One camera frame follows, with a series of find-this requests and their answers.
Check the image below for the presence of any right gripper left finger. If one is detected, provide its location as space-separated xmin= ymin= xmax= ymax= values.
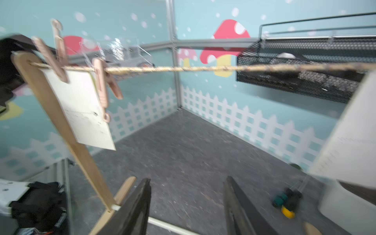
xmin=98 ymin=178 xmax=151 ymax=235

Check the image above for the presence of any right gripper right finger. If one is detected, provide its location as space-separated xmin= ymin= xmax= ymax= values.
xmin=223 ymin=176 xmax=278 ymax=235

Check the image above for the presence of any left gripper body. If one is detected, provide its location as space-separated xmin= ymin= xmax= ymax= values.
xmin=1 ymin=34 xmax=36 ymax=107

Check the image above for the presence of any postcard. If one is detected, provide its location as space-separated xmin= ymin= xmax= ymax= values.
xmin=41 ymin=69 xmax=116 ymax=150
xmin=309 ymin=70 xmax=376 ymax=188

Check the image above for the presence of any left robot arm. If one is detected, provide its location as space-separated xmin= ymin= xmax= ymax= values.
xmin=1 ymin=34 xmax=67 ymax=235

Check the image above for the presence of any wooden clothesline rack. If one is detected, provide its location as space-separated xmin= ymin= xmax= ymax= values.
xmin=11 ymin=51 xmax=206 ymax=235

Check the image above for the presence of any green yellow screwdriver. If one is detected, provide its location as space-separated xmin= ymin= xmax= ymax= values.
xmin=272 ymin=188 xmax=303 ymax=219

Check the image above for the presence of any brown white toolbox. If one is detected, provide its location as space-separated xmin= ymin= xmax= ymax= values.
xmin=318 ymin=181 xmax=376 ymax=235

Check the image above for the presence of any black white tool in basket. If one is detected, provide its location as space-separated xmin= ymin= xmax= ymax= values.
xmin=271 ymin=52 xmax=296 ymax=64

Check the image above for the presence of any clear wire wall basket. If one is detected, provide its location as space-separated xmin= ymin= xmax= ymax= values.
xmin=79 ymin=38 xmax=155 ymax=68

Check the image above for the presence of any black mesh wall basket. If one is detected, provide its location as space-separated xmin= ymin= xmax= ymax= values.
xmin=235 ymin=12 xmax=376 ymax=104

